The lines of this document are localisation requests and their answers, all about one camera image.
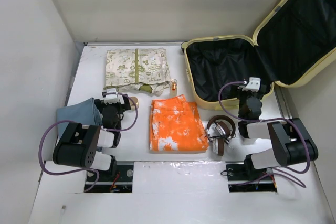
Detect gold round jar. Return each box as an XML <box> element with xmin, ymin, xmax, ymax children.
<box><xmin>129</xmin><ymin>97</ymin><xmax>139</xmax><ymax>111</ymax></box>

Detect brown silver headphones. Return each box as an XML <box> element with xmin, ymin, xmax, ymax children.
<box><xmin>206</xmin><ymin>115</ymin><xmax>236</xmax><ymax>156</ymax></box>

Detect cream green printed jacket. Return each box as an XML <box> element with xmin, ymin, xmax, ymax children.
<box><xmin>104</xmin><ymin>48</ymin><xmax>171</xmax><ymax>96</ymax></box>

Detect orange white shorts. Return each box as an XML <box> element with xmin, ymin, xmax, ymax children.
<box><xmin>149</xmin><ymin>95</ymin><xmax>208</xmax><ymax>152</ymax></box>

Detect small clear perfume bottle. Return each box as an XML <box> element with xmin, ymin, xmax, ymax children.
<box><xmin>170</xmin><ymin>79</ymin><xmax>177</xmax><ymax>98</ymax></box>

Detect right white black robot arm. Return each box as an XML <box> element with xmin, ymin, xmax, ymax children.
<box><xmin>236</xmin><ymin>84</ymin><xmax>319</xmax><ymax>180</ymax></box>

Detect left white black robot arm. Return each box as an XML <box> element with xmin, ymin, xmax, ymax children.
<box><xmin>52</xmin><ymin>95</ymin><xmax>131</xmax><ymax>180</ymax></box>

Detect blue folded jeans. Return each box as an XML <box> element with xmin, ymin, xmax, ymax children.
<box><xmin>56</xmin><ymin>98</ymin><xmax>102</xmax><ymax>126</ymax></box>

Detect yellow open suitcase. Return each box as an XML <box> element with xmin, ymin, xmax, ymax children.
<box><xmin>181</xmin><ymin>0</ymin><xmax>335</xmax><ymax>110</ymax></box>

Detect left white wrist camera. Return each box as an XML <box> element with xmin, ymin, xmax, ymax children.
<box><xmin>102</xmin><ymin>88</ymin><xmax>125</xmax><ymax>104</ymax></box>

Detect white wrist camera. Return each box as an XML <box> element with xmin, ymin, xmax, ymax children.
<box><xmin>102</xmin><ymin>88</ymin><xmax>125</xmax><ymax>104</ymax></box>
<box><xmin>243</xmin><ymin>77</ymin><xmax>261</xmax><ymax>92</ymax></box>

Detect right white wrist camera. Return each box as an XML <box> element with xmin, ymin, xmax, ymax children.
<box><xmin>243</xmin><ymin>77</ymin><xmax>261</xmax><ymax>92</ymax></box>

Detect aluminium rail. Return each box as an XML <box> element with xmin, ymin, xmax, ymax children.
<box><xmin>274</xmin><ymin>86</ymin><xmax>292</xmax><ymax>119</ymax></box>

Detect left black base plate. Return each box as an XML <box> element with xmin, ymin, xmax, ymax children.
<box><xmin>88</xmin><ymin>163</ymin><xmax>134</xmax><ymax>194</ymax></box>

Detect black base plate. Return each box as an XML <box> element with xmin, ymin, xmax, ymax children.
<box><xmin>88</xmin><ymin>163</ymin><xmax>134</xmax><ymax>194</ymax></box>
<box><xmin>221</xmin><ymin>163</ymin><xmax>277</xmax><ymax>193</ymax></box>

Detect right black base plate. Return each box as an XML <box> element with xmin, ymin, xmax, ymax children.
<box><xmin>221</xmin><ymin>163</ymin><xmax>277</xmax><ymax>193</ymax></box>

